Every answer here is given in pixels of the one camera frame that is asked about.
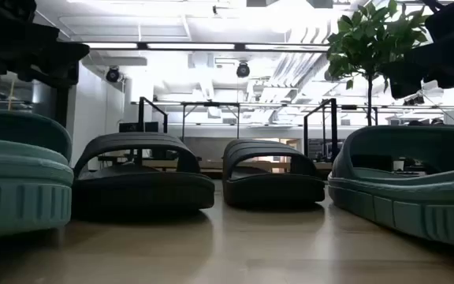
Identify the teal rubber slide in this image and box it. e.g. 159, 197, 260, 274
327, 125, 454, 250
0, 106, 74, 241

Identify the black rubber slide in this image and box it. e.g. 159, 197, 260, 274
221, 138, 326, 208
71, 132, 216, 216

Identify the black metal shoe shelf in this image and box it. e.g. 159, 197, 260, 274
138, 96, 339, 165

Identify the potted green plant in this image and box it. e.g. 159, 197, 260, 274
324, 0, 430, 128

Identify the long ceiling light bar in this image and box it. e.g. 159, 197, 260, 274
71, 41, 330, 53

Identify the black background desk frame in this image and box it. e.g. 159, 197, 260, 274
179, 101, 242, 143

